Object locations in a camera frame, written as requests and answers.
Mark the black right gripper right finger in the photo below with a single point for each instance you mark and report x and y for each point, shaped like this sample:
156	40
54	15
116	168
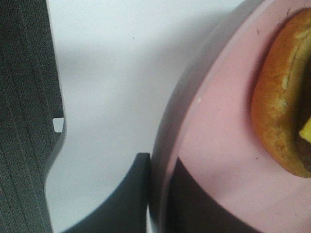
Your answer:
191	210

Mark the burger with lettuce and cheese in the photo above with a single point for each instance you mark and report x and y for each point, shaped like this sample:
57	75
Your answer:
281	101

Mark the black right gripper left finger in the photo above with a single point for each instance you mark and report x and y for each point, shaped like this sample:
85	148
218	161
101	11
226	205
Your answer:
125	210

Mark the pink round plate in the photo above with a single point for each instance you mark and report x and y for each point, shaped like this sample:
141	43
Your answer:
206	126

